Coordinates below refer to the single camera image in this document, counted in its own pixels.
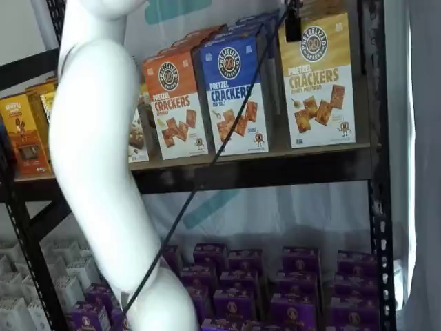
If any black metal shelf rack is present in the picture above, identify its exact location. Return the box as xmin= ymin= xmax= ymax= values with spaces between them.
xmin=0 ymin=0 xmax=397 ymax=331

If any white carton box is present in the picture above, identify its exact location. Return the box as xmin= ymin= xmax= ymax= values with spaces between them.
xmin=0 ymin=296 xmax=35 ymax=331
xmin=54 ymin=275 xmax=87 ymax=313
xmin=27 ymin=298 xmax=52 ymax=331
xmin=0 ymin=270 xmax=27 ymax=301
xmin=43 ymin=237 xmax=83 ymax=266
xmin=65 ymin=257 xmax=103 ymax=294

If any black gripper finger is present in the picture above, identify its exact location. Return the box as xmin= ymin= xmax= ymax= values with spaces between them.
xmin=284 ymin=0 xmax=303 ymax=43

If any purple Annie's box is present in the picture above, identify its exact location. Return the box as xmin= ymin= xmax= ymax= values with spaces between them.
xmin=270 ymin=294 xmax=320 ymax=331
xmin=213 ymin=288 xmax=258 ymax=321
xmin=337 ymin=250 xmax=378 ymax=277
xmin=85 ymin=284 xmax=114 ymax=308
xmin=229 ymin=248 xmax=265 ymax=274
xmin=334 ymin=274 xmax=379 ymax=301
xmin=162 ymin=245 xmax=182 ymax=273
xmin=112 ymin=308 xmax=132 ymax=331
xmin=275 ymin=272 xmax=321 ymax=301
xmin=192 ymin=285 xmax=213 ymax=322
xmin=329 ymin=296 xmax=380 ymax=331
xmin=181 ymin=265 xmax=218 ymax=288
xmin=282 ymin=245 xmax=321 ymax=277
xmin=71 ymin=301 xmax=112 ymax=331
xmin=201 ymin=317 xmax=245 ymax=331
xmin=220 ymin=270 xmax=261 ymax=294
xmin=193 ymin=243 xmax=228 ymax=270
xmin=243 ymin=319 xmax=276 ymax=331

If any blue white pretzel crackers box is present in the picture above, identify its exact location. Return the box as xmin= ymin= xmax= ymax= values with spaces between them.
xmin=191 ymin=34 xmax=270 ymax=157
xmin=236 ymin=10 xmax=280 ymax=104
xmin=205 ymin=23 xmax=276 ymax=114

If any mustard yellow snack box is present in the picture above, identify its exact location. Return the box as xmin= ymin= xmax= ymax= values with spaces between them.
xmin=25 ymin=81 xmax=58 ymax=98

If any orange white pretzel crackers box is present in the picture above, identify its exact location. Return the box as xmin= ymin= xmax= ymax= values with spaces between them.
xmin=156 ymin=40 xmax=207 ymax=59
xmin=172 ymin=23 xmax=228 ymax=46
xmin=143 ymin=50 xmax=210 ymax=161

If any Simple Mills almond bars box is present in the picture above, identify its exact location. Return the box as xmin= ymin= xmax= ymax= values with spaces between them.
xmin=127 ymin=103 xmax=150 ymax=163

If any black cable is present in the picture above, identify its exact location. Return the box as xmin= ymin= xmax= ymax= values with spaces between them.
xmin=120 ymin=5 xmax=292 ymax=321

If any white backdrop cloth teal logo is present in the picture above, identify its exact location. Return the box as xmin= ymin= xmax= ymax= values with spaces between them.
xmin=30 ymin=0 xmax=376 ymax=280

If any grey curtain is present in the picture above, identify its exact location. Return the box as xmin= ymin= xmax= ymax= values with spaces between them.
xmin=384 ymin=0 xmax=441 ymax=331

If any yellow white pretzel crackers box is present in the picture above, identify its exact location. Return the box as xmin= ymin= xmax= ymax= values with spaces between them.
xmin=296 ymin=0 xmax=349 ymax=25
xmin=278 ymin=12 xmax=356 ymax=149

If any orange snack box with window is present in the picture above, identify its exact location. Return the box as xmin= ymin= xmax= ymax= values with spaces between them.
xmin=0 ymin=91 xmax=54 ymax=175

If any wooden shelf board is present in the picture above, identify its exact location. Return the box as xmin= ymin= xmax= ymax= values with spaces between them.
xmin=13 ymin=141 xmax=382 ymax=183

